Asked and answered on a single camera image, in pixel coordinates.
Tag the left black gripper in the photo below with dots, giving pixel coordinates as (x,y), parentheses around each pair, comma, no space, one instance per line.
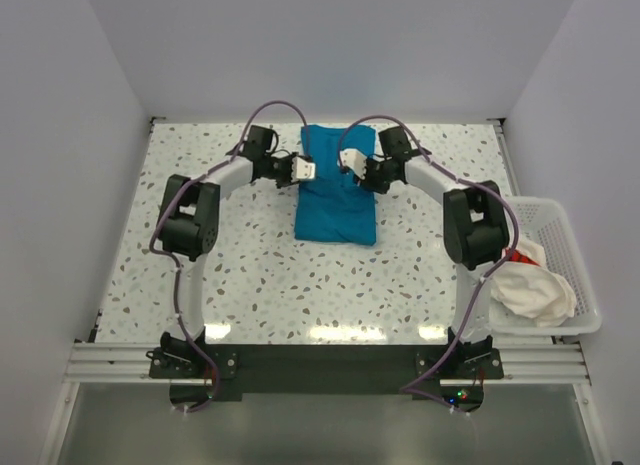
(287,181)

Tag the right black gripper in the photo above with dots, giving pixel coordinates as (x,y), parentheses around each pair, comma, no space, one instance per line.
(367,182)

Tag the blue polo t shirt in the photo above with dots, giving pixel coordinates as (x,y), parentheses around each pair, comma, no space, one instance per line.
(332,208)

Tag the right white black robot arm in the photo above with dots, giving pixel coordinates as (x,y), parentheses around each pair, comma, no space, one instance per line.
(480,229)

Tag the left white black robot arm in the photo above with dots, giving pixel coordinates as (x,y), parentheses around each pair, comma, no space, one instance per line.
(187,228)

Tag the red white garment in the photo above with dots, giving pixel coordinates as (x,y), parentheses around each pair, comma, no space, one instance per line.
(528,252)

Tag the white plastic basket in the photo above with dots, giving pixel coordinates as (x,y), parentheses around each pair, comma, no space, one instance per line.
(545,222)

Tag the white t shirt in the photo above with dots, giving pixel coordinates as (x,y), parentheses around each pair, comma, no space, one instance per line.
(535,293)

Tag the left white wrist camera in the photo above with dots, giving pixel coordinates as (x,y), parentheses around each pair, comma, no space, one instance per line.
(303,169)

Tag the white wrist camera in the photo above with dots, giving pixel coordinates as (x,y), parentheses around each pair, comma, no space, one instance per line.
(303,169)
(353,160)

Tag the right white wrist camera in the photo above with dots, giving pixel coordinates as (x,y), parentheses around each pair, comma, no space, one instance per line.
(353,160)

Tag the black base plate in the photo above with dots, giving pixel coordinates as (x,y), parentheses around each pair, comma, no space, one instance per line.
(226,373)

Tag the aluminium rail frame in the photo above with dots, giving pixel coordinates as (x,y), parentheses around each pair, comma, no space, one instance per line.
(526,361)

